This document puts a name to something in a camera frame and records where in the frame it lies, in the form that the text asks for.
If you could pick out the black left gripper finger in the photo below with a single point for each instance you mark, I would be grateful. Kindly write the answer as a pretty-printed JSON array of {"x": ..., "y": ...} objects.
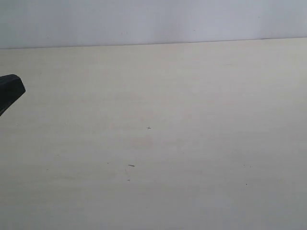
[{"x": 11, "y": 89}]

